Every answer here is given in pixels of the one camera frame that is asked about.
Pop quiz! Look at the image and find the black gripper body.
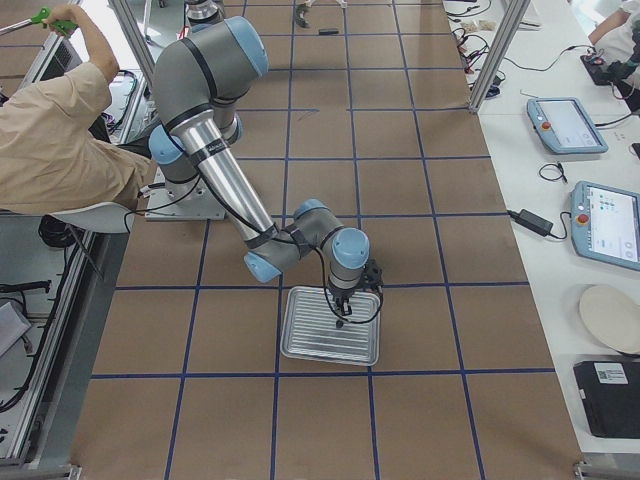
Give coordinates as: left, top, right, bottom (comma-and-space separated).
328, 285, 356, 307

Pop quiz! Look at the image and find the silver ribbed metal tray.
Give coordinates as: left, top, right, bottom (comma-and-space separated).
280, 286, 381, 366

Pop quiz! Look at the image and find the black power adapter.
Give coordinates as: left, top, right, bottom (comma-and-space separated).
507, 209, 553, 237

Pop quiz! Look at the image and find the white chair seat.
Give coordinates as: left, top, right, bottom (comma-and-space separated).
50, 202, 134, 234

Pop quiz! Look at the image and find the black brake pad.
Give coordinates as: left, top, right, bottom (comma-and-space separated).
318, 28, 340, 36

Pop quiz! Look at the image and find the beige round plate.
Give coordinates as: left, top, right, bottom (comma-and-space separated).
579, 285, 639, 356

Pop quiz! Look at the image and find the blue teach pendant near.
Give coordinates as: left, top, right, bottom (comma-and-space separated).
570, 181, 639, 271

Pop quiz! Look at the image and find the blue teach pendant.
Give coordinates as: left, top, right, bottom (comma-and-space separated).
526, 97, 608, 155
570, 181, 639, 271

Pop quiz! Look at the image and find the black box with label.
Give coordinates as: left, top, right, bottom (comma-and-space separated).
573, 361, 639, 439

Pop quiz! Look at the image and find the blue teach pendant far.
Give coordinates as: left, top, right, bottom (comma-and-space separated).
526, 97, 608, 155

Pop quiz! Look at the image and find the olive green brake shoe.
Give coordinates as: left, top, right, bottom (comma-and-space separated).
293, 0, 314, 29

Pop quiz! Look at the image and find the person in beige shirt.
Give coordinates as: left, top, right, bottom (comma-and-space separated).
1, 4, 151, 215

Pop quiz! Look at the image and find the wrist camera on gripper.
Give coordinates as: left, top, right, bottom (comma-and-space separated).
360, 258, 384, 293

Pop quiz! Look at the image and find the aluminium profile post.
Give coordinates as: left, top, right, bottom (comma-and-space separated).
468, 0, 530, 113

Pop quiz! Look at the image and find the green handled grabber tool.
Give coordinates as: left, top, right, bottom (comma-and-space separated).
0, 5, 80, 37

